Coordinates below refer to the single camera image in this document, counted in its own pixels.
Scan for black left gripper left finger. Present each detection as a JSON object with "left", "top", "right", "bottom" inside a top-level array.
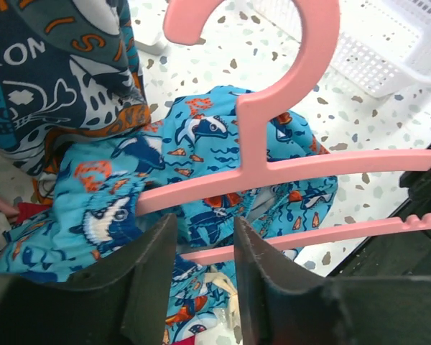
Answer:
[{"left": 0, "top": 214, "right": 177, "bottom": 344}]

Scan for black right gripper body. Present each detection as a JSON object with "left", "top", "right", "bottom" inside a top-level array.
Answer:
[{"left": 330, "top": 168, "right": 431, "bottom": 276}]

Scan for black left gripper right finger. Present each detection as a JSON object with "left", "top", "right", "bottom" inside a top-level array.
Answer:
[{"left": 234, "top": 218, "right": 431, "bottom": 344}]

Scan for blue shark print shorts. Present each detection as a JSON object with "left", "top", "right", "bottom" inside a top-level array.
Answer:
[{"left": 0, "top": 86, "right": 338, "bottom": 344}]

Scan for navy orange pirate print shorts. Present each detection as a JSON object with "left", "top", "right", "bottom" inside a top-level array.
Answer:
[{"left": 0, "top": 1, "right": 151, "bottom": 204}]

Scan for red folded cloth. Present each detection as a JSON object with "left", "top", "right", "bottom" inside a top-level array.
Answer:
[{"left": 10, "top": 202, "right": 51, "bottom": 224}]

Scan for white plastic basket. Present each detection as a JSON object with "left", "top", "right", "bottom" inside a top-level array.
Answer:
[{"left": 330, "top": 0, "right": 431, "bottom": 98}]

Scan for white clothes rack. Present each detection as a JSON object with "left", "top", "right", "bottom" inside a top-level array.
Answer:
[{"left": 129, "top": 1, "right": 167, "bottom": 56}]

